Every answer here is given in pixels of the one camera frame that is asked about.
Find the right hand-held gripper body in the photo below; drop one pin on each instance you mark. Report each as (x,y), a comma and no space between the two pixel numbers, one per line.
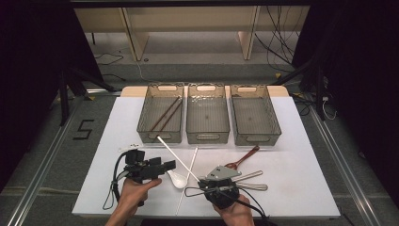
(222,194)

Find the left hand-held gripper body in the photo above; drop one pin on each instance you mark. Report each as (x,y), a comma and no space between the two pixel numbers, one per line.
(138,171)

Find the white chopstick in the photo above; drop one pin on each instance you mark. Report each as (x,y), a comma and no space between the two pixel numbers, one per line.
(192,163)
(178,158)

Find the smoky clear plastic bin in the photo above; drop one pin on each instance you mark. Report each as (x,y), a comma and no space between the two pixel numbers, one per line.
(254,125)
(207,125)
(144,125)

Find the brown wooden spoon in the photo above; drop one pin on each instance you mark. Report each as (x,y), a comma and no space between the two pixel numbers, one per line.
(247,155)

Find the brown wooden chopstick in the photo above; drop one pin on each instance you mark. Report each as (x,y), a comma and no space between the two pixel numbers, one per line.
(171,116)
(165,114)

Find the person's left hand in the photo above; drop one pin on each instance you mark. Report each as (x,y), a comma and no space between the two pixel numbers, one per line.
(133,193)

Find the person's right hand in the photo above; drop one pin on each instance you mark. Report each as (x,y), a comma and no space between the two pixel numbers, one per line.
(238,216)

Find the black metal stand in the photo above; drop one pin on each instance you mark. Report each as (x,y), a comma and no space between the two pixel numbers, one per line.
(64,100)
(319,94)

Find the light wooden bench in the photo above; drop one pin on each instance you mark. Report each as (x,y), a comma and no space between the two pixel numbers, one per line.
(188,19)

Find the dark curtain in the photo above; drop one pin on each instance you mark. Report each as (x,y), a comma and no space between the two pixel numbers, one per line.
(360,62)
(31,62)

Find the black overhead beam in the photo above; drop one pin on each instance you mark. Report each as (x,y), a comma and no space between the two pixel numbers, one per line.
(188,3)

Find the short metal floor rail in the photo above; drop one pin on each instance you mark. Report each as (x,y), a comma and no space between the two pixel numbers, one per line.
(103,92)

